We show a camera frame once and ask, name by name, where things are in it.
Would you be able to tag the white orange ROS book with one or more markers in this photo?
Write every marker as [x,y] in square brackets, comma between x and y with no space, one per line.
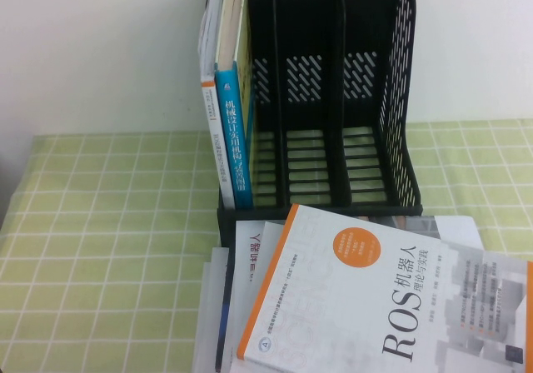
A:
[354,298]

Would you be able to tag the black plastic book holder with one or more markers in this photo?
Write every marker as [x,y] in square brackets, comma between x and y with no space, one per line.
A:
[312,173]

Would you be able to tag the blue spine mechanical design book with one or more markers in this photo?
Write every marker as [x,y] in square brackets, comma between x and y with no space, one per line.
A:
[234,140]

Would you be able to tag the white robot book with photo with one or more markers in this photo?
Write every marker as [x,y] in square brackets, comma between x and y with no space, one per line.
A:
[247,256]

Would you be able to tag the thin white orange-banded book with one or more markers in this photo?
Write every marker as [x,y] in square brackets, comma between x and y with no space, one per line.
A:
[208,98]

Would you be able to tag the dark blue spine book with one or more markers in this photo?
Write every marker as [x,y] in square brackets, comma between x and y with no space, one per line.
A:
[225,306]

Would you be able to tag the plain white book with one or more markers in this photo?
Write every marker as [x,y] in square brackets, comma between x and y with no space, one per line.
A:
[208,314]

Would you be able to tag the green checked tablecloth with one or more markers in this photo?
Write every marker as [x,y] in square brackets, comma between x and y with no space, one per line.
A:
[104,244]

